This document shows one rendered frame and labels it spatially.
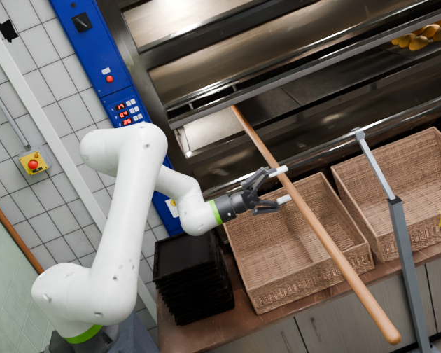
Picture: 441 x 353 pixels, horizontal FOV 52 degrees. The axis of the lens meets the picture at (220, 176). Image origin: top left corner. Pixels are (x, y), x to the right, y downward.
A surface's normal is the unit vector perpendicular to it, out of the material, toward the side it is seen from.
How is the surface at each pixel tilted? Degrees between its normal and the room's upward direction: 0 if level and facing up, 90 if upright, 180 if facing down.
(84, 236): 90
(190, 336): 0
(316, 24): 70
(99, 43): 90
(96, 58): 90
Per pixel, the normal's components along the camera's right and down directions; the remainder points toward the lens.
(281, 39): 0.04, 0.12
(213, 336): -0.34, -0.82
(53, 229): 0.16, 0.43
